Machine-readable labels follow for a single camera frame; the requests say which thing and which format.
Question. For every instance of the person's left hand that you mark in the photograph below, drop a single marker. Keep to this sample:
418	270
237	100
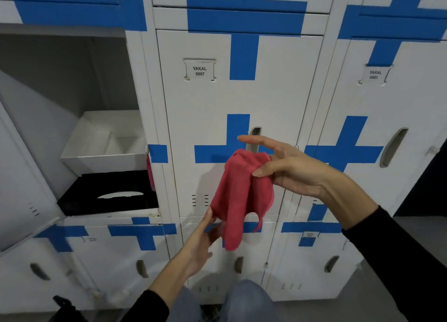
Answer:
197	248

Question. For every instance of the person's right hand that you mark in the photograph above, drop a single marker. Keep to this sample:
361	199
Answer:
300	171

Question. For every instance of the person's right thumb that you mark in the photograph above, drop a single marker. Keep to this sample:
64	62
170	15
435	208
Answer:
267	169

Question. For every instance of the person's left fingers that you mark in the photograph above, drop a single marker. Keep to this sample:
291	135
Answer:
207	221

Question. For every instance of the red microfibre cloth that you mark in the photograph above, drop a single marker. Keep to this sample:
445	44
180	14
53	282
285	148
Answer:
237	192

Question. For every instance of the person's right forearm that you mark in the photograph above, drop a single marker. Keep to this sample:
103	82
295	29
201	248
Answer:
384	255

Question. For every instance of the person's left forearm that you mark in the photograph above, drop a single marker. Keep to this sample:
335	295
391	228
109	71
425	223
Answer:
160	290

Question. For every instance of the pink hanging item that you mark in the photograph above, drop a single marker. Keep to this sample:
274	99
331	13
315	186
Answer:
151	178

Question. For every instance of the white metal locker bank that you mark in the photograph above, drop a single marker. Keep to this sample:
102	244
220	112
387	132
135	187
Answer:
279	94

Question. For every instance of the small white locker label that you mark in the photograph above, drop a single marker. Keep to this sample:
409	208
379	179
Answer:
310	234
91	239

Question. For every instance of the person's left leg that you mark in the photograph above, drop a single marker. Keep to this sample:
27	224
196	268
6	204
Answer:
185	307

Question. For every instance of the person's leg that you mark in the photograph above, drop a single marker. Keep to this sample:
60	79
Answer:
248	304
185	307

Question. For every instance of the person's right leg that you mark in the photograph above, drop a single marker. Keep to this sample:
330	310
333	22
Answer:
248	304

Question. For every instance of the large white locker label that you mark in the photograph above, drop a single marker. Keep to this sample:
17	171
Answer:
199	70
374	74

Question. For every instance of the black tissue box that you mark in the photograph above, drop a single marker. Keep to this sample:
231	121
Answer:
87	192

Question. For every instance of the white plastic tray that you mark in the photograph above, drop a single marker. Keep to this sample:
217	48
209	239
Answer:
104	147

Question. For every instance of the open grey locker door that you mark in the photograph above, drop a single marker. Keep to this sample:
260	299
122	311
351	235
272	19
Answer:
24	192

